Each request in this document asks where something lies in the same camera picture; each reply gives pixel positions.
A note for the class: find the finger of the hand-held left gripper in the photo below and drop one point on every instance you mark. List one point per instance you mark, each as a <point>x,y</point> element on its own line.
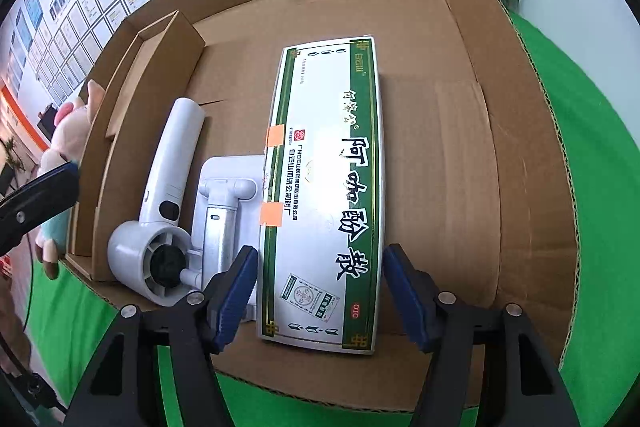
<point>40,204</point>

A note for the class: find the white hair dryer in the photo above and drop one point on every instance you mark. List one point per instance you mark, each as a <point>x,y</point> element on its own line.
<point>170,157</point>

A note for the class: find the pink and teal plush pig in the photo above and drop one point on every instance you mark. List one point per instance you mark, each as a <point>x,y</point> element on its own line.
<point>70,122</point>

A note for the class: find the group of framed certificates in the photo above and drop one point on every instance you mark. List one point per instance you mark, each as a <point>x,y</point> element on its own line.
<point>90,7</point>

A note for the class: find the large cardboard box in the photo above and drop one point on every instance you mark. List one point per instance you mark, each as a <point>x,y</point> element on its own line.
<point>450,132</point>

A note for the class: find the blue wall board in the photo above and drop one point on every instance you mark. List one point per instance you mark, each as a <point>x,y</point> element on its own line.
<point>32,4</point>

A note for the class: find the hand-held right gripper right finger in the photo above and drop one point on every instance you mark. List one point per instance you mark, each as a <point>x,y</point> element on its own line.
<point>405,297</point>

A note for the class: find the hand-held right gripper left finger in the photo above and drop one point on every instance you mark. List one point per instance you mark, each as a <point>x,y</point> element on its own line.
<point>235,292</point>

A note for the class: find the white plastic device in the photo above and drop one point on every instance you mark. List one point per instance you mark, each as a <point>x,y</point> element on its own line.
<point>230,177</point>

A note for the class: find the green and white medicine box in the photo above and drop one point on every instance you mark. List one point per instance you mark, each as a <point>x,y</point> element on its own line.
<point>320,157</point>

